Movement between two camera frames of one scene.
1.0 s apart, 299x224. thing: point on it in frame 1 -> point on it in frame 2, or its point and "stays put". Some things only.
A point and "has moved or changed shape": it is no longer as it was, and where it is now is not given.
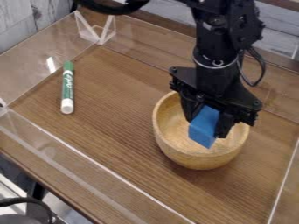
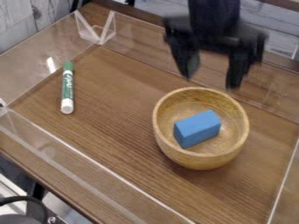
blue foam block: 203,126 has moved or changed shape
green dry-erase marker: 67,95 stays put
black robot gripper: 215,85 -> 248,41
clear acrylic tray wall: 90,115 stays put
